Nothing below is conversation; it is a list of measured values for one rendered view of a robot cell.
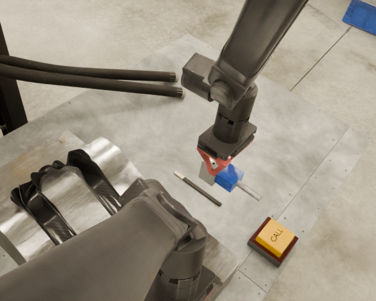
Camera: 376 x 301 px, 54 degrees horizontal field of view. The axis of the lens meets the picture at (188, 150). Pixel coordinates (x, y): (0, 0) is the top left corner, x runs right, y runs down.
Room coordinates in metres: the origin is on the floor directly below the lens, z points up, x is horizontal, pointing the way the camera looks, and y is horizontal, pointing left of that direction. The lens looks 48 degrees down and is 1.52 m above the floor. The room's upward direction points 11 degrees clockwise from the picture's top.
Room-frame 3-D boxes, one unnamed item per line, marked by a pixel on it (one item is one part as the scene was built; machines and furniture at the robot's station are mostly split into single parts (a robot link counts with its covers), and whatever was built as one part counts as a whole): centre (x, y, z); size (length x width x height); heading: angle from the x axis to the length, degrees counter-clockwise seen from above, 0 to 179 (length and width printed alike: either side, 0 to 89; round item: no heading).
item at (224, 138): (0.48, -0.07, 1.06); 0.10 x 0.07 x 0.07; 148
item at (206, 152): (0.47, -0.06, 0.99); 0.07 x 0.07 x 0.09; 58
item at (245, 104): (0.49, -0.06, 1.12); 0.07 x 0.06 x 0.07; 61
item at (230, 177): (0.46, -0.10, 0.93); 0.13 x 0.05 x 0.05; 58
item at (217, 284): (0.26, -0.07, 0.87); 0.05 x 0.05 x 0.04; 58
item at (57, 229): (0.32, 0.14, 0.92); 0.35 x 0.16 x 0.09; 58
